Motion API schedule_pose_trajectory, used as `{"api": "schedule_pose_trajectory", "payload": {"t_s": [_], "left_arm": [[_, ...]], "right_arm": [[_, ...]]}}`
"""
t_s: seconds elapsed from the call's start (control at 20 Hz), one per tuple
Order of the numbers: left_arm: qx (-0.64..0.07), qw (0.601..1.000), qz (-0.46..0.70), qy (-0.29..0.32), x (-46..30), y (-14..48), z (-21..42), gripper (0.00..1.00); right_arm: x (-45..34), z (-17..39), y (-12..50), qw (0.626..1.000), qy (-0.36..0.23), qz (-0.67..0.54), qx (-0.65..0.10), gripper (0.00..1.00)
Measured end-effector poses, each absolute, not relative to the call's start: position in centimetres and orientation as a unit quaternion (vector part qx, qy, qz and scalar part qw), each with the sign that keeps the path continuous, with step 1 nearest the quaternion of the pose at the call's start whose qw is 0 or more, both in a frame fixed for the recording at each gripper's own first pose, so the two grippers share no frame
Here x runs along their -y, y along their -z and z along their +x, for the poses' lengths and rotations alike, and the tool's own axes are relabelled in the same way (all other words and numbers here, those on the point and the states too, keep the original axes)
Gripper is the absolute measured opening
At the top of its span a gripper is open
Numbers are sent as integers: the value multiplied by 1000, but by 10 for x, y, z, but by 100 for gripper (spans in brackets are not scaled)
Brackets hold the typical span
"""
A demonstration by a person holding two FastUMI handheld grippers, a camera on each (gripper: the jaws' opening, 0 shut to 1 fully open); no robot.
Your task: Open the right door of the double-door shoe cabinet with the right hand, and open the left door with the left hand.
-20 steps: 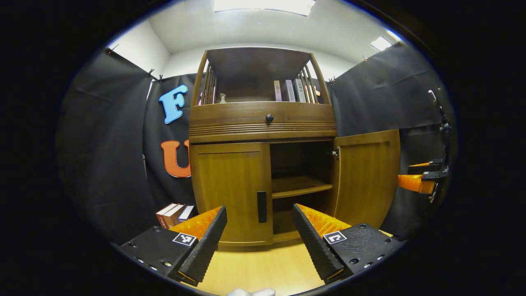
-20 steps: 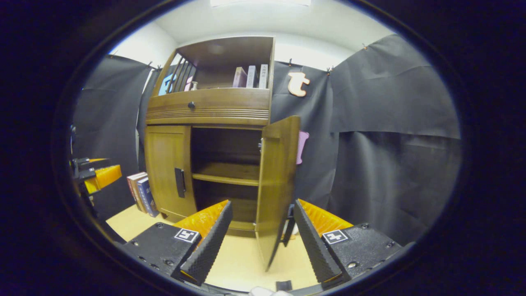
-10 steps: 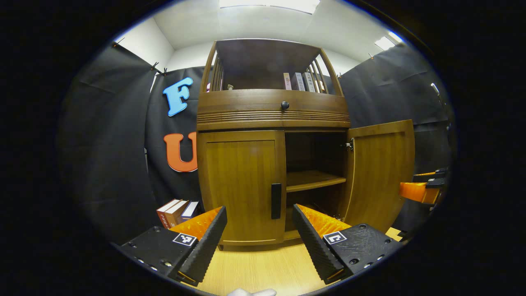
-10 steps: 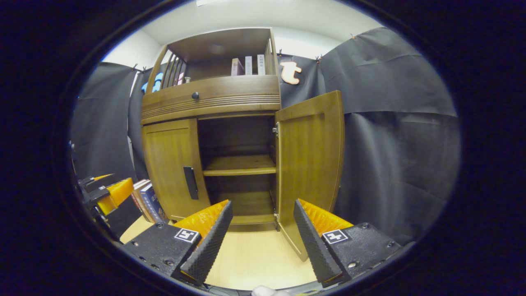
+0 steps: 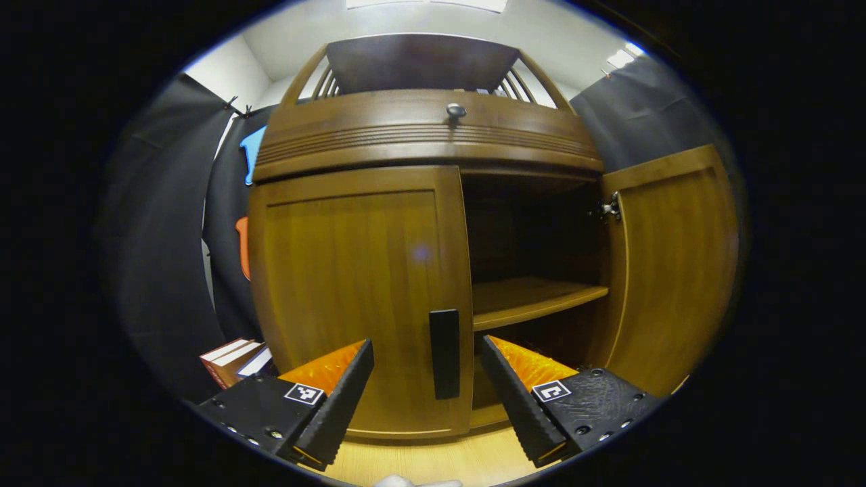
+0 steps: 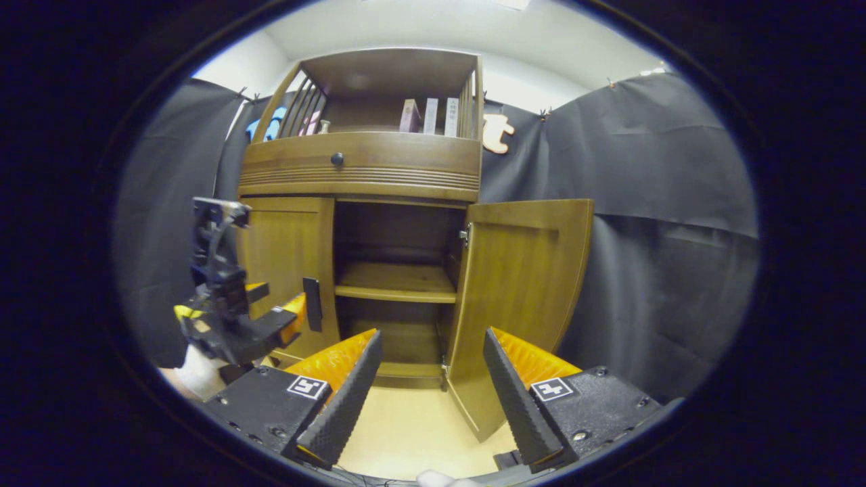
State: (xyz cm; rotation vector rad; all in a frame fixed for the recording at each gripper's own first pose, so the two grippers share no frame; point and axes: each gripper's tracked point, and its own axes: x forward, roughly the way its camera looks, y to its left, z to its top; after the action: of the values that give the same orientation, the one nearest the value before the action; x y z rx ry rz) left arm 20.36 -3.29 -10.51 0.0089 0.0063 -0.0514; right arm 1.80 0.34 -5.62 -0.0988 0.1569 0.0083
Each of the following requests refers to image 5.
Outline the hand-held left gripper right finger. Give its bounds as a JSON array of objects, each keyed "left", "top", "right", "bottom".
[{"left": 480, "top": 335, "right": 667, "bottom": 469}]

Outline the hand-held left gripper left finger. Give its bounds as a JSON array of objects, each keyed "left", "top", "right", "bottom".
[{"left": 194, "top": 338, "right": 375, "bottom": 472}]

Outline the wooden cabinet door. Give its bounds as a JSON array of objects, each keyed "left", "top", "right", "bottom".
[
  {"left": 595, "top": 143, "right": 739, "bottom": 398},
  {"left": 248, "top": 166, "right": 474, "bottom": 440}
]

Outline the wooden double-door shoe cabinet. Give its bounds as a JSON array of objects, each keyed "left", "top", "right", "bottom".
[{"left": 247, "top": 34, "right": 613, "bottom": 440}]

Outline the blue book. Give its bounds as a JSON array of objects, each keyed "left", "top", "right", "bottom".
[{"left": 237, "top": 347, "right": 277, "bottom": 378}]

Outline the brown book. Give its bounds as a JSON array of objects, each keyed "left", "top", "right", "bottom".
[{"left": 211, "top": 342, "right": 263, "bottom": 388}]

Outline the red-brown book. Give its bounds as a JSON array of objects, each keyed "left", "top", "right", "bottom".
[{"left": 200, "top": 338, "right": 251, "bottom": 390}]

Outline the black backdrop cloth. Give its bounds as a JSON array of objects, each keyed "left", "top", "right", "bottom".
[{"left": 98, "top": 55, "right": 742, "bottom": 405}]

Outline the wooden drawer with black knob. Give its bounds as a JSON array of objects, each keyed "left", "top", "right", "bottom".
[{"left": 254, "top": 89, "right": 604, "bottom": 182}]

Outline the small ceiling light panel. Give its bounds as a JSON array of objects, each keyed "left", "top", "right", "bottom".
[{"left": 607, "top": 42, "right": 647, "bottom": 68}]

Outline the large ceiling light panel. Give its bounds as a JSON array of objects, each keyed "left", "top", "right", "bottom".
[{"left": 346, "top": 0, "right": 508, "bottom": 13}]

